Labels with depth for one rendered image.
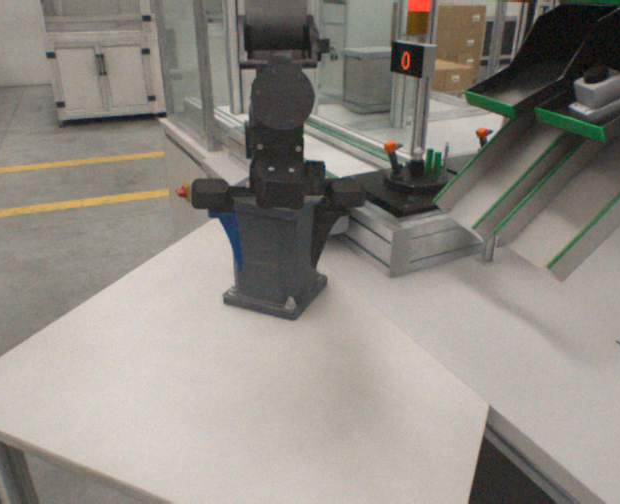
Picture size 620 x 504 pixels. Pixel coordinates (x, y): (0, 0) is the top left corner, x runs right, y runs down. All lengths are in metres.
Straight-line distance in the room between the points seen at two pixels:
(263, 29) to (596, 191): 0.57
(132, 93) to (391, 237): 5.43
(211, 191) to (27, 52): 8.51
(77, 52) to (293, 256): 5.45
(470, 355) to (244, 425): 0.36
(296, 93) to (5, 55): 8.63
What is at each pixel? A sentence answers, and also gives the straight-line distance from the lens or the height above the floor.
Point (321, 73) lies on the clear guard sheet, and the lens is 1.87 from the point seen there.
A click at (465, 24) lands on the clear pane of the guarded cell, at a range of 2.63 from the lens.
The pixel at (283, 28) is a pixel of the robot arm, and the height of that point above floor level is 1.33.
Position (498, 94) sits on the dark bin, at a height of 1.21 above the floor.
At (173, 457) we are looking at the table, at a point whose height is 0.86.
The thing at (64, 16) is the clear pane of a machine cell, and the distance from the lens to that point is 6.21.
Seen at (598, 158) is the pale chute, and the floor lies 1.13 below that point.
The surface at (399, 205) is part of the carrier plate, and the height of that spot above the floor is 0.97.
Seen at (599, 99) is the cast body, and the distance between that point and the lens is 0.82.
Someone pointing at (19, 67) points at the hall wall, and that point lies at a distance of 9.08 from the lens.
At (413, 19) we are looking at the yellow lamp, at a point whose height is 1.29.
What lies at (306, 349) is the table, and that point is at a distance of 0.87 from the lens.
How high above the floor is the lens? 1.38
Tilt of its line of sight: 27 degrees down
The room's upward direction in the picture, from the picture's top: straight up
